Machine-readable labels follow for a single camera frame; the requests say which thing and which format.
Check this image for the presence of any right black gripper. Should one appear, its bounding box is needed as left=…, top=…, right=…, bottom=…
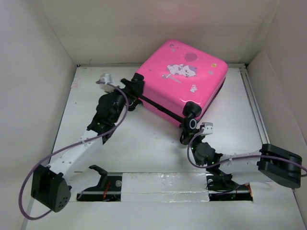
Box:
left=182, top=126, right=206, bottom=166

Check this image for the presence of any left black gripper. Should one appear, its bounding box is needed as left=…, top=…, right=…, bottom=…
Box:
left=105, top=79, right=144, bottom=123

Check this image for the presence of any pink hard-shell suitcase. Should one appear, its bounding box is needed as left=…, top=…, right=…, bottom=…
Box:
left=127, top=39, right=228, bottom=146

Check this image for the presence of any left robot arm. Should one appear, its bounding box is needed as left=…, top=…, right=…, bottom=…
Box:
left=30, top=77, right=145, bottom=212

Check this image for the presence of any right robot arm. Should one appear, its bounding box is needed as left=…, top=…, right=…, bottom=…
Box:
left=186, top=128, right=307, bottom=189

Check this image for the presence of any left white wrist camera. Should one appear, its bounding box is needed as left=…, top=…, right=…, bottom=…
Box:
left=96, top=73, right=113, bottom=93

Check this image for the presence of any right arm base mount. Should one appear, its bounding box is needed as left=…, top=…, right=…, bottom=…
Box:
left=206, top=173, right=253, bottom=202

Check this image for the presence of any aluminium rail right side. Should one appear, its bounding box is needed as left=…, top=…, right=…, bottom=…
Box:
left=239, top=64, right=271, bottom=144

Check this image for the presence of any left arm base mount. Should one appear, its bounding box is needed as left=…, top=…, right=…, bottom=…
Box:
left=76, top=165, right=123, bottom=202

